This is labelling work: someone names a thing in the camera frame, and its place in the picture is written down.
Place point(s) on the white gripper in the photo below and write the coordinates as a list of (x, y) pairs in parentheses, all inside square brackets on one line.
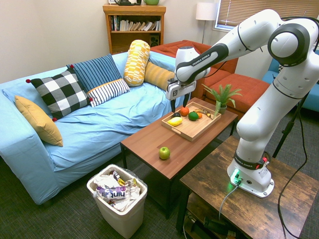
[(180, 90)]

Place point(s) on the green apple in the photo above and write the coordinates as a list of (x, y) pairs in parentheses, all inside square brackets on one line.
[(164, 153)]

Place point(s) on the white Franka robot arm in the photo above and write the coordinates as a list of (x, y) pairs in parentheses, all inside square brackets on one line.
[(261, 112)]

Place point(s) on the wooden tray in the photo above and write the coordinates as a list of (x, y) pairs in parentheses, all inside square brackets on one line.
[(194, 129)]

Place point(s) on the large red-orange orange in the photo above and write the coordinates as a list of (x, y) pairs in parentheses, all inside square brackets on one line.
[(184, 112)]

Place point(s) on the dark avocado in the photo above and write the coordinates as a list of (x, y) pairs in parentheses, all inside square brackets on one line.
[(177, 115)]

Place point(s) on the yellow lemon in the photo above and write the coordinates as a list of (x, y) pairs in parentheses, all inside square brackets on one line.
[(175, 121)]

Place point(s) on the green lime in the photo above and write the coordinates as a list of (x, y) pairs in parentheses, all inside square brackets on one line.
[(193, 116)]

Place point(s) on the overripe spotted banana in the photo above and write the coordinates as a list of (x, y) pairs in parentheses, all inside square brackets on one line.
[(205, 114)]

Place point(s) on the mustard striped pillow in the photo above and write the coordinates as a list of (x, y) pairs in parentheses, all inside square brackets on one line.
[(158, 74)]

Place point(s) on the green fern plant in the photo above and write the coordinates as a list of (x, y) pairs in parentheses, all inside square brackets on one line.
[(221, 95)]

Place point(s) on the grey plant pot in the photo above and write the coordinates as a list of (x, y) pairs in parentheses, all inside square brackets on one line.
[(223, 109)]

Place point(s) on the reddish wooden coffee table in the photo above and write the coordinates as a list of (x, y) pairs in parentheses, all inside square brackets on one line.
[(154, 142)]

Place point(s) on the yellow patterned bolster pillow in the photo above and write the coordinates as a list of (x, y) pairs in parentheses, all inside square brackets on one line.
[(135, 62)]

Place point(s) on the orange sofa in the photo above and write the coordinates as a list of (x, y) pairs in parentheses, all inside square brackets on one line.
[(239, 84)]

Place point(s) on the small black speaker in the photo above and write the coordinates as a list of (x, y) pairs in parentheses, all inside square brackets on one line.
[(154, 40)]

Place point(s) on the white navy striped pillow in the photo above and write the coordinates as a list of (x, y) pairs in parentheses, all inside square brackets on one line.
[(109, 90)]

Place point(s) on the wooden bookshelf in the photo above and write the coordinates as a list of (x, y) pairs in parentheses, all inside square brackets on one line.
[(129, 39)]

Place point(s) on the light blue sofa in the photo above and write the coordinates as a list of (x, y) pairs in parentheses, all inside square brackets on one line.
[(99, 124)]

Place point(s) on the row of books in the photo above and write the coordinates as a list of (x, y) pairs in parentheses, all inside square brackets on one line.
[(135, 25)]

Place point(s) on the blue striped pillow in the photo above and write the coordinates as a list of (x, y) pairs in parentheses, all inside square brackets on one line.
[(96, 71)]

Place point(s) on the white shade floor lamp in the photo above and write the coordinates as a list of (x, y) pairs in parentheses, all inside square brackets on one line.
[(206, 11)]

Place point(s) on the green ceramic pot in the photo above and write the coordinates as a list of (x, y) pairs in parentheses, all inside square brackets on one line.
[(151, 2)]

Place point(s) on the black tripod stand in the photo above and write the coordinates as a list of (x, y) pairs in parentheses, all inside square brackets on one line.
[(286, 129)]

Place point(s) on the white purple hint wrapper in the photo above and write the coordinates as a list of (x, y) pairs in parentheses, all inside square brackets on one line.
[(114, 194)]

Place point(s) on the black white checkered pillow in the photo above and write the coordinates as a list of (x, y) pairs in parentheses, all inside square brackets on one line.
[(59, 92)]

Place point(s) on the wooden window blinds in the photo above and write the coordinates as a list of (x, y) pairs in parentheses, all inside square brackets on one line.
[(261, 10)]

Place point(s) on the black device under table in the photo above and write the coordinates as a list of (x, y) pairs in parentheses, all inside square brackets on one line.
[(216, 225)]

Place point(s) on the cream plastic trash bin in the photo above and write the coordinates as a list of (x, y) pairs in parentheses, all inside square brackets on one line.
[(124, 219)]

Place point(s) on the rustic dark wood side table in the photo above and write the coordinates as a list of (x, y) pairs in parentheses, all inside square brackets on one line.
[(249, 214)]

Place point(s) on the blue armchair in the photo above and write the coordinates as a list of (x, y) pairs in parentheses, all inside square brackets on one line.
[(311, 99)]

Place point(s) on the plain mustard pillow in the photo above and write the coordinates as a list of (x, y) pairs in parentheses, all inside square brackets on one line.
[(37, 119)]

